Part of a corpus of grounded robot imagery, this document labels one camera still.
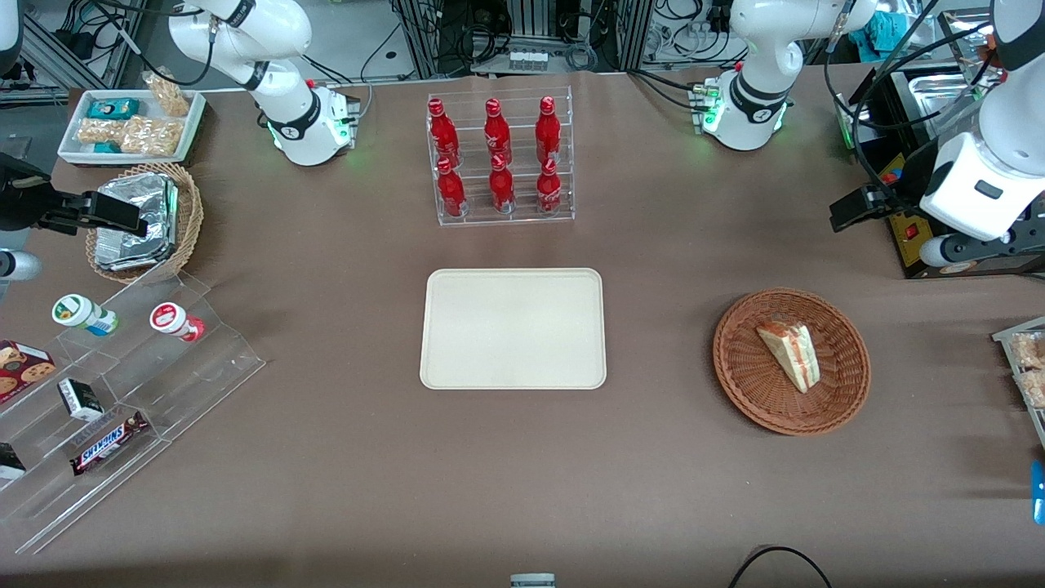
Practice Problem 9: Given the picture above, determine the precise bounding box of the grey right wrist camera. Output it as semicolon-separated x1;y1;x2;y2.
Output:
0;248;43;283

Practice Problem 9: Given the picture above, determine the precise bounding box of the silver foil pack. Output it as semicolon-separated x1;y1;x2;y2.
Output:
95;172;180;250
93;233;178;273

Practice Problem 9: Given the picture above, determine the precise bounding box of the brown Snickers bar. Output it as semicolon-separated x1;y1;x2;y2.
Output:
69;410;151;477

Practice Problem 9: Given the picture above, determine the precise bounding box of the brown round wicker basket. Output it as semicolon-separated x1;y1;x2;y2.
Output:
713;287;872;437

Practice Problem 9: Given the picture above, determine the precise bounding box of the red lid yogurt cup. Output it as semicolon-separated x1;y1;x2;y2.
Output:
149;301;206;343

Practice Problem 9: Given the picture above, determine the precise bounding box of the cream rectangular tray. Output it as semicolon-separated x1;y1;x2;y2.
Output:
419;267;608;391

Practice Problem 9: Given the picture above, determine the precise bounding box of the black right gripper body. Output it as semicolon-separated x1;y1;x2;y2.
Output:
0;153;55;231

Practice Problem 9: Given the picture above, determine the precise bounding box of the red cookie box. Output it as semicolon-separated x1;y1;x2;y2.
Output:
0;339;57;406

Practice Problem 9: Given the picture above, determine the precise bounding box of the teal cloth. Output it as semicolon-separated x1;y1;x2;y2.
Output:
847;7;909;51

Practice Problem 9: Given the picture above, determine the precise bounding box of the clear bag of nuts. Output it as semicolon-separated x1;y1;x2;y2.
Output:
142;71;191;118
77;118;125;149
120;115;184;157

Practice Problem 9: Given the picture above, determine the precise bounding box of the clear acrylic step shelf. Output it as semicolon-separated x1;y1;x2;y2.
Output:
0;269;267;557

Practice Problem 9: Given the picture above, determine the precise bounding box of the white snack tray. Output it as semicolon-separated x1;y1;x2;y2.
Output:
56;87;207;167

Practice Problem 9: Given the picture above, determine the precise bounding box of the black cable loop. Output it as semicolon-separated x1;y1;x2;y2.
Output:
727;545;833;588

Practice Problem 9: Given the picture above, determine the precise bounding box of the tan deep wicker basket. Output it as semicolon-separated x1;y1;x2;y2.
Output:
85;161;204;285

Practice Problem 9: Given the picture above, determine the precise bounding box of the red cola bottle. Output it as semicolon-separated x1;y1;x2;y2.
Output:
427;97;460;167
483;97;514;164
488;153;517;215
534;96;563;166
536;157;563;216
436;157;469;218

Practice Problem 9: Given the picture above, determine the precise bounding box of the small black white box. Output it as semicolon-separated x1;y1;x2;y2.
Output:
56;377;105;423

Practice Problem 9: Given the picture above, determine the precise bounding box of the green lid yogurt cup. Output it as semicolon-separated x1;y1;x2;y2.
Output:
51;293;119;338

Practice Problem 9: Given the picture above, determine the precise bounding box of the steel food pan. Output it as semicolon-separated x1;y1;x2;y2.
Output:
890;65;998;125

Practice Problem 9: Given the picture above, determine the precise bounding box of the clear acrylic bottle rack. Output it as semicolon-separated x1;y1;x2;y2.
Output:
425;85;576;229

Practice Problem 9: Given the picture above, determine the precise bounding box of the clear snack tray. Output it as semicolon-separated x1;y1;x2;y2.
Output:
991;316;1045;451

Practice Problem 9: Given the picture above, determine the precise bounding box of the silver box with green light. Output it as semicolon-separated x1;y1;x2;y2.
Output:
834;91;858;152

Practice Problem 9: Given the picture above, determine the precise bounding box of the triangular sandwich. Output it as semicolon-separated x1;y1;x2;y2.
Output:
755;319;821;395

